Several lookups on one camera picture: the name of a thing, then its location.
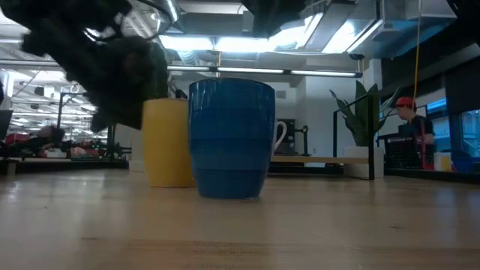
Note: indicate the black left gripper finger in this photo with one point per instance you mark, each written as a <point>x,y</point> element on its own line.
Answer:
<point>131,88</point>
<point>120,112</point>

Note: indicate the yellow coffee mug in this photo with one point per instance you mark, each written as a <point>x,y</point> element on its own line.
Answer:
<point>168,150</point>

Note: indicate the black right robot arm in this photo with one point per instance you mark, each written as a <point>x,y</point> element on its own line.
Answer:
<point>467,17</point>

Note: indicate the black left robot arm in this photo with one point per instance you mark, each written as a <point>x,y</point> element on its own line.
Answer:
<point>56,13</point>

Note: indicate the blue ribbed coffee mug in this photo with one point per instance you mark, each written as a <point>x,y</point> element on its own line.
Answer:
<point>230,142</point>

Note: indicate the dark green cactus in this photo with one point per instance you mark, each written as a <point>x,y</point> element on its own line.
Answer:
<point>159,71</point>

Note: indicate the white stepped plant pot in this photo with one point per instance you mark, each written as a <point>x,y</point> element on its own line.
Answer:
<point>135,150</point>

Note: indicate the ceiling tube light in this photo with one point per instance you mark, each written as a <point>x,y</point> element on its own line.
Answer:
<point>249,70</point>
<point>322,73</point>
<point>187,68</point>

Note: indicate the person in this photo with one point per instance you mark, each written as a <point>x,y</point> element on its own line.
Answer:
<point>50,135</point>
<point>416,127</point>

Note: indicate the black monitor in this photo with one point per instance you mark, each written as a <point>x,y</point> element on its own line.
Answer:
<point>5,123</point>

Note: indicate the green snake plant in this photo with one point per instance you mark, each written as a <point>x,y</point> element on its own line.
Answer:
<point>362,120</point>

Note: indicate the low wooden shelf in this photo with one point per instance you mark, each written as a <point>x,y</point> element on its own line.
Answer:
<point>311,159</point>

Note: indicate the white plain plant pot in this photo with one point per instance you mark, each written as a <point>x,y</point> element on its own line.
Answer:
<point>356,161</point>

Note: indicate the black mesh crate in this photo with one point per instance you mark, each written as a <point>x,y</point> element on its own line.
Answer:
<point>403,152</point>

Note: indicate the yellow box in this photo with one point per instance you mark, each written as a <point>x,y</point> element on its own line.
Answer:
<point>445,162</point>

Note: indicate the blue bin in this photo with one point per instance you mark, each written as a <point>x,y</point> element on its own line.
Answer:
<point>465,163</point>

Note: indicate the large rectangular silver duct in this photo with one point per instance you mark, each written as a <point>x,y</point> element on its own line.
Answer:
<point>337,26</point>

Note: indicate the round silver air duct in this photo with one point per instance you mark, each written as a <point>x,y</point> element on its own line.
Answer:
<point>167,9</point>

